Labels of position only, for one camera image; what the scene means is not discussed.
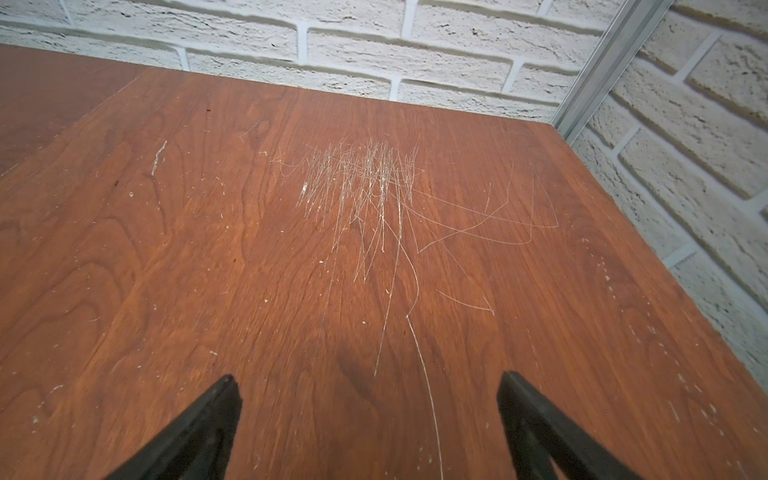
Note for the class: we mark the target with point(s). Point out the right aluminium corner post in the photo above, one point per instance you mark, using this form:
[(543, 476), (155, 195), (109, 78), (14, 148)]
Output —
[(628, 31)]

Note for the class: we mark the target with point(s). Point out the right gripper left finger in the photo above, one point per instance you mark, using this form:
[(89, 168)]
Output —
[(197, 444)]

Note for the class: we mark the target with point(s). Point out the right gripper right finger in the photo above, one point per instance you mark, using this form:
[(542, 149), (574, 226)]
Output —
[(543, 440)]

